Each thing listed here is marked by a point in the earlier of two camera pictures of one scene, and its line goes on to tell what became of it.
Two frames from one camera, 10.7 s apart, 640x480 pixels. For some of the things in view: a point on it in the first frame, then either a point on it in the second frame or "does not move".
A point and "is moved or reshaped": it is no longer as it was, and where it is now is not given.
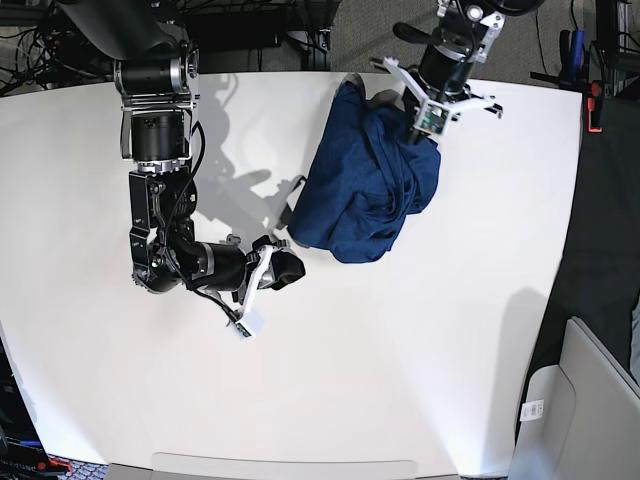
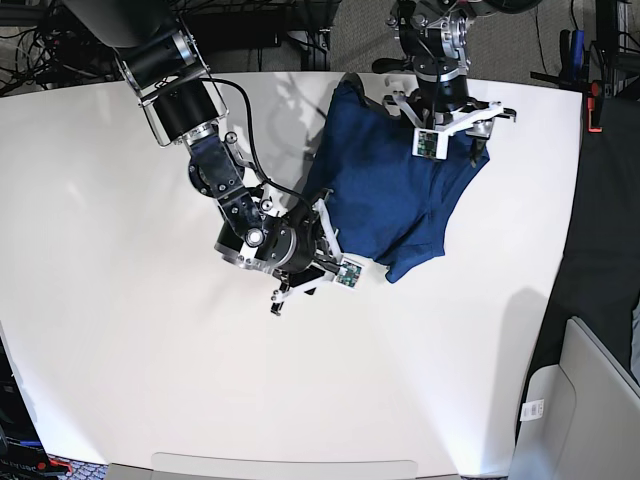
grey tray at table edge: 208,466 does not move
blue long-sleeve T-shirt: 364,178 is moved or reshaped
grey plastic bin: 579,419 does not move
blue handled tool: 578,50 does not move
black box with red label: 23,454 does not move
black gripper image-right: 444,71 to 446,95
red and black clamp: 595,106 does not move
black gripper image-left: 231,266 to 297,246
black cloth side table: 598,282 does not move
